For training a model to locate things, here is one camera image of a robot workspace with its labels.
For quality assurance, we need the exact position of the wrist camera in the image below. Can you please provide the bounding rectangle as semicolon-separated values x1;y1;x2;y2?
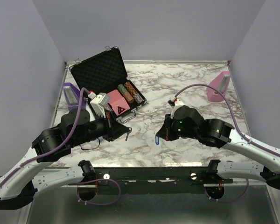
168;97;184;113
88;91;110;118

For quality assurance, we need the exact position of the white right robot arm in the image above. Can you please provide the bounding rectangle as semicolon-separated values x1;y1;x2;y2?
155;105;280;190

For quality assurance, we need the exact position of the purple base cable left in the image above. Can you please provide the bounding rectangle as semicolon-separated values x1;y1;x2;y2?
76;174;122;206

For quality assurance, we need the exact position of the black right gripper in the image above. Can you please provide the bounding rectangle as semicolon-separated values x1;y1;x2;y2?
156;113;199;140

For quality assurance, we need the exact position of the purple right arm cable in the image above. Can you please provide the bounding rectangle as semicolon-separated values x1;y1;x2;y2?
175;84;280;161

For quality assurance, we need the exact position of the pink metronome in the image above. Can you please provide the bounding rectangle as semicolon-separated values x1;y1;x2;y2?
206;71;231;103

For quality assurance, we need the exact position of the purple metronome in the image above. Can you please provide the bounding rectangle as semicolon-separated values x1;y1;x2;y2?
63;83;80;111

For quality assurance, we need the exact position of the grey poker chip stack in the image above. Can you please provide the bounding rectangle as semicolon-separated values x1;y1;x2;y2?
133;94;144;104

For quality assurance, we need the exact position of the pink playing card deck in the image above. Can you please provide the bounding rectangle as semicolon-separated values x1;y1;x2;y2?
107;90;130;116

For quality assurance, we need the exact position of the blue key tag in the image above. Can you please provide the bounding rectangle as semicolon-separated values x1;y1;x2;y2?
155;135;159;145

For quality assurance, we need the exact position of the black poker chip case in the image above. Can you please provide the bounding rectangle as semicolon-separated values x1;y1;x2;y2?
69;47;147;124

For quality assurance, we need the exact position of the green poker chip stack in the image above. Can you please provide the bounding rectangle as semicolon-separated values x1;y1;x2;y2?
118;84;127;94

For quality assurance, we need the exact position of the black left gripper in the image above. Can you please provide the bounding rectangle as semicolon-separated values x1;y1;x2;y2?
71;109;131;147

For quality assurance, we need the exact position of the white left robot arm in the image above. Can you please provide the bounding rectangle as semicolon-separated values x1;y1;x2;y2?
0;109;132;210

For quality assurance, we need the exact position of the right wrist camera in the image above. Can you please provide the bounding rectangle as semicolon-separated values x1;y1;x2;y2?
168;97;184;113

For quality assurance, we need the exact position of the brown poker chip stack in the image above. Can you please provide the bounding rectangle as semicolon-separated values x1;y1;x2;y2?
123;91;134;104

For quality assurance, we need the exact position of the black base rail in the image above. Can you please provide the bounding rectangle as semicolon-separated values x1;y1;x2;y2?
77;160;234;196

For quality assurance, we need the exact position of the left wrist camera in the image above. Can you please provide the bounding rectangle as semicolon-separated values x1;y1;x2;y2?
88;91;110;118

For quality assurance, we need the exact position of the orange poker chip stack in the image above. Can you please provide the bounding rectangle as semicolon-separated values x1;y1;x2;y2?
124;82;138;96

